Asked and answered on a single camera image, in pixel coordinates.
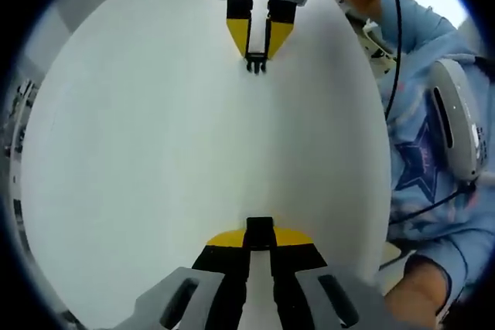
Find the grey worn device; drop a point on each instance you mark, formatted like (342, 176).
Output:
(456, 121)

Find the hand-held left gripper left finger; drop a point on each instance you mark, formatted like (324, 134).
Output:
(193, 291)

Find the person in blue shirt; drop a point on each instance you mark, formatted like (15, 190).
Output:
(421, 210)

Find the black plastic buckle socket part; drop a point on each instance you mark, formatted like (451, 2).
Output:
(260, 233)

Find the black plastic buckle pronged part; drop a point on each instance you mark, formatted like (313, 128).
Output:
(257, 63)

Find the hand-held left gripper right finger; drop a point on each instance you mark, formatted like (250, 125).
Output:
(305, 295)

